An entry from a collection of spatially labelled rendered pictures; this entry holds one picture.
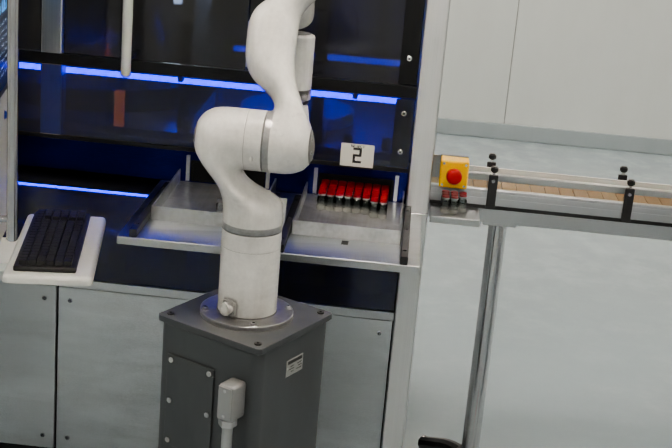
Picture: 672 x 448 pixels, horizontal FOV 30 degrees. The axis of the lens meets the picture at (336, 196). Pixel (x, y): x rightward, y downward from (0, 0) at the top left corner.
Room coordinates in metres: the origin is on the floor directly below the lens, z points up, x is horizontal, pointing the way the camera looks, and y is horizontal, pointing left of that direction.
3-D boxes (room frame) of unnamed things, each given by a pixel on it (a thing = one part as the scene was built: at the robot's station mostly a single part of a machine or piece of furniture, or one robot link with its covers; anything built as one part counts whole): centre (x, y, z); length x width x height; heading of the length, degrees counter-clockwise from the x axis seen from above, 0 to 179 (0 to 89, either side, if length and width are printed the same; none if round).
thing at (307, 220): (3.00, -0.04, 0.90); 0.34 x 0.26 x 0.04; 177
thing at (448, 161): (3.11, -0.30, 0.99); 0.08 x 0.07 x 0.07; 177
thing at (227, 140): (2.37, 0.19, 1.16); 0.19 x 0.12 x 0.24; 86
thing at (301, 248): (2.94, 0.13, 0.87); 0.70 x 0.48 x 0.02; 87
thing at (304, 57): (2.92, 0.13, 1.29); 0.09 x 0.08 x 0.13; 86
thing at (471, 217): (3.15, -0.31, 0.87); 0.14 x 0.13 x 0.02; 177
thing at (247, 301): (2.37, 0.16, 0.95); 0.19 x 0.19 x 0.18
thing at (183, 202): (3.02, 0.30, 0.90); 0.34 x 0.26 x 0.04; 177
